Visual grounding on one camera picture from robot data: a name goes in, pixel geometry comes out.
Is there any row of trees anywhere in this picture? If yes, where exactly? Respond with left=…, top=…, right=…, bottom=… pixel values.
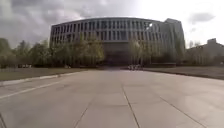
left=127, top=36, right=188, bottom=66
left=0, top=37, right=106, bottom=69

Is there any curved grey office building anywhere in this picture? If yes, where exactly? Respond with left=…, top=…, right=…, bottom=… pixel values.
left=49, top=16, right=186, bottom=67

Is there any grey stone slab plaza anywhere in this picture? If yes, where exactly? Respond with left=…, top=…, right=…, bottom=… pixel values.
left=0, top=69, right=224, bottom=128

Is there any grass lawn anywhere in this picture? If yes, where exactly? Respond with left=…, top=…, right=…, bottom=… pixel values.
left=0, top=67, right=90, bottom=82
left=143, top=65, right=224, bottom=81

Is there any pale stone kerb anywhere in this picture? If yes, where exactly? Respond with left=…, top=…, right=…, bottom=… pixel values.
left=0, top=70, right=82, bottom=88

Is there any low grey building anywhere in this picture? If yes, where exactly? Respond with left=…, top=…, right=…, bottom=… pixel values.
left=184, top=37, right=224, bottom=66

